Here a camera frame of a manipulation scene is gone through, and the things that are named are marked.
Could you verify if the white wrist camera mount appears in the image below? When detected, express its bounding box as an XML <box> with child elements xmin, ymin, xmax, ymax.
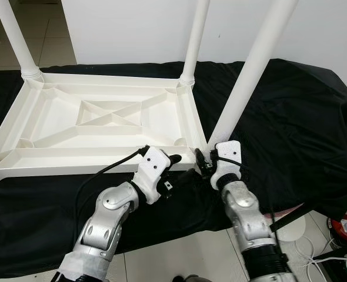
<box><xmin>212</xmin><ymin>141</ymin><xmax>243</xmax><ymax>190</ymax></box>
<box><xmin>131</xmin><ymin>147</ymin><xmax>172</xmax><ymax>205</ymax></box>

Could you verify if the black table cloth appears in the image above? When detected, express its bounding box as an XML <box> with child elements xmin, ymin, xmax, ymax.
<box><xmin>0</xmin><ymin>59</ymin><xmax>347</xmax><ymax>280</ymax></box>

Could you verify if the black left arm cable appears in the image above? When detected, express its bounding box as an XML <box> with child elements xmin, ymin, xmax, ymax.
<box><xmin>74</xmin><ymin>145</ymin><xmax>149</xmax><ymax>215</ymax></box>

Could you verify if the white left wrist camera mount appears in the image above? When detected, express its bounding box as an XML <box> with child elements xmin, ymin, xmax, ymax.
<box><xmin>131</xmin><ymin>147</ymin><xmax>172</xmax><ymax>205</ymax></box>

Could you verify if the white floor cable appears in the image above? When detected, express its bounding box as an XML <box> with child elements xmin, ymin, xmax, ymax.
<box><xmin>297</xmin><ymin>238</ymin><xmax>347</xmax><ymax>265</ymax></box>

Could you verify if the white plastic ribbed table top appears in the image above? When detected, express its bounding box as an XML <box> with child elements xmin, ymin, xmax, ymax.
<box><xmin>0</xmin><ymin>72</ymin><xmax>209</xmax><ymax>186</ymax></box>

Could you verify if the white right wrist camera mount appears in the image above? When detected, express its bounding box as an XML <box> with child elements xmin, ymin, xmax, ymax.
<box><xmin>212</xmin><ymin>141</ymin><xmax>243</xmax><ymax>190</ymax></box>

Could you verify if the red round device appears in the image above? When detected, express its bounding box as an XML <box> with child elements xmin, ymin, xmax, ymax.
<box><xmin>328</xmin><ymin>214</ymin><xmax>347</xmax><ymax>243</ymax></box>

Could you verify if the dark robot right foot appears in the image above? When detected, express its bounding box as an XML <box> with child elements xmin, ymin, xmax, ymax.
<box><xmin>172</xmin><ymin>274</ymin><xmax>201</xmax><ymax>282</ymax></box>

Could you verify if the pink flat sheet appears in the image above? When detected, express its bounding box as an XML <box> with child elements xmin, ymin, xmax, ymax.
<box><xmin>273</xmin><ymin>203</ymin><xmax>306</xmax><ymax>216</ymax></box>

